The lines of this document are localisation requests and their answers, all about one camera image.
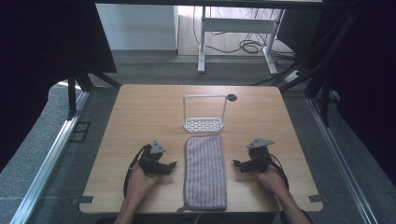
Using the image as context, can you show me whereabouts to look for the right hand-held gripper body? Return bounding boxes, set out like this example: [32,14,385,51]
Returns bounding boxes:
[246,138,276,174]

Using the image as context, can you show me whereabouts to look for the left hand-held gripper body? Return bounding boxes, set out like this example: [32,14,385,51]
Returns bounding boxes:
[137,140,168,177]

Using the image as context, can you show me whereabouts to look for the purple striped towel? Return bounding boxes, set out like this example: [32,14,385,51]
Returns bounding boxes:
[177,133,228,214]

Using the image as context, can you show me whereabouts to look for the white wire rack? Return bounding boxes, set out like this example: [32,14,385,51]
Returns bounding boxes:
[182,94,228,133]

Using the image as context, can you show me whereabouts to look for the person's left hand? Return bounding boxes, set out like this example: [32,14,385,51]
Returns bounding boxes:
[125,163,167,200]

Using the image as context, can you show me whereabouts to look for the person's right hand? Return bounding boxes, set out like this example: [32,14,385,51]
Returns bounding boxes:
[255,169,289,198]

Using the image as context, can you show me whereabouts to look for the white power strip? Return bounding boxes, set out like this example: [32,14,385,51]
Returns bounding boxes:
[284,69,303,84]

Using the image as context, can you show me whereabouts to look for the black metal stand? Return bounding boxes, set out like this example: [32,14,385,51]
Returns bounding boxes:
[248,12,356,129]
[65,63,122,120]

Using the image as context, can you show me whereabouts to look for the black curtain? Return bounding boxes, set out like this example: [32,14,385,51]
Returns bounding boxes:
[276,0,396,188]
[0,0,118,174]

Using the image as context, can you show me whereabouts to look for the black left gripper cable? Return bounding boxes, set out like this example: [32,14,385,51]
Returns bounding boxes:
[122,145,151,199]

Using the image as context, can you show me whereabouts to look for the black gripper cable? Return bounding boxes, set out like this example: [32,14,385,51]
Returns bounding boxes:
[268,152,290,191]
[122,145,151,199]

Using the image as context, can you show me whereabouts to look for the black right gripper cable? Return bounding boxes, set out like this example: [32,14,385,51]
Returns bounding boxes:
[268,152,290,191]

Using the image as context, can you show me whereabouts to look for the aluminium floor rail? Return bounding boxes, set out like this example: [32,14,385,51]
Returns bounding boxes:
[8,90,92,224]
[306,90,379,224]

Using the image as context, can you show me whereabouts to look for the black floor cables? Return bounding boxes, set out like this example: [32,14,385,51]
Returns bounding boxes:
[191,6,297,63]

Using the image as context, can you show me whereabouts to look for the white desk frame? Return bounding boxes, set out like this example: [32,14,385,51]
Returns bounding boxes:
[197,6,286,76]

